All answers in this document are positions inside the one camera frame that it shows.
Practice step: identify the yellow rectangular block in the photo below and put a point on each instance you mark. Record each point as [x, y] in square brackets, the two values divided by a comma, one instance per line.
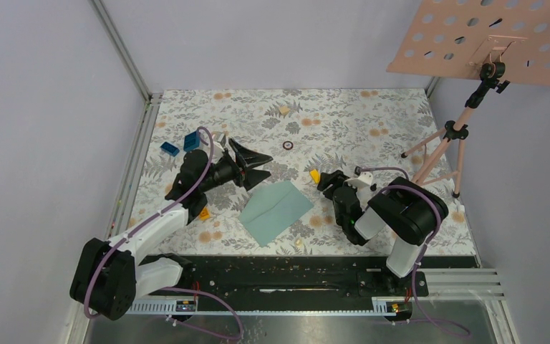
[315, 176]

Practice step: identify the floral patterned table mat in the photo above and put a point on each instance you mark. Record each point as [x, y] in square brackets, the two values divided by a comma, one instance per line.
[332, 129]

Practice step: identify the large blue lego brick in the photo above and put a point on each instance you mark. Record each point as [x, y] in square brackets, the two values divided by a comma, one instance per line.
[192, 141]

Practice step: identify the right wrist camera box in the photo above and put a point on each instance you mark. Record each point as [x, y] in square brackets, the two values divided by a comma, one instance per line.
[363, 182]

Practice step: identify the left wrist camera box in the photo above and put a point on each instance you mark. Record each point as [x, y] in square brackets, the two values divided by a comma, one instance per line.
[220, 140]

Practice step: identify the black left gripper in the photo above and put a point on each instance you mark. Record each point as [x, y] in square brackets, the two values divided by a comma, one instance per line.
[248, 158]

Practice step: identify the aluminium frame post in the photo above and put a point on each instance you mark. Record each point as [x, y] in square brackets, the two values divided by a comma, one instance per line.
[121, 49]

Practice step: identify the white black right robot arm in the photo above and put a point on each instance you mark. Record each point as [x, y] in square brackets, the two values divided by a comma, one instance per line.
[413, 213]

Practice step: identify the white slotted cable duct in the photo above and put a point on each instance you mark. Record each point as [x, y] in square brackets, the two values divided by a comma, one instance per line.
[188, 307]

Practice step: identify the pink music stand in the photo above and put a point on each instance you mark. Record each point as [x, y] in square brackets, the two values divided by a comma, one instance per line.
[497, 43]

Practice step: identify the small blue lego brick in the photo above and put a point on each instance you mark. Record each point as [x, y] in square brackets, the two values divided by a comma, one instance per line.
[170, 149]

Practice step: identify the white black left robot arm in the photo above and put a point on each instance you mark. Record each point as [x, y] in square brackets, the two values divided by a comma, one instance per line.
[111, 274]

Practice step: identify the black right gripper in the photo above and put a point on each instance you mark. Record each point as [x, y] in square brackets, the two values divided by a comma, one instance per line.
[336, 178]

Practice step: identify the small orange lego brick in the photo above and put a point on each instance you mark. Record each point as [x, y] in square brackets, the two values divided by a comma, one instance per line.
[204, 214]

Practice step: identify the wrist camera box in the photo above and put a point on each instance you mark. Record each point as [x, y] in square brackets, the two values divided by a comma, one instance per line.
[220, 140]
[363, 182]

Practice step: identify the teal paper envelope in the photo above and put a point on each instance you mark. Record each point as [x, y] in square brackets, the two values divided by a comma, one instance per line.
[272, 209]

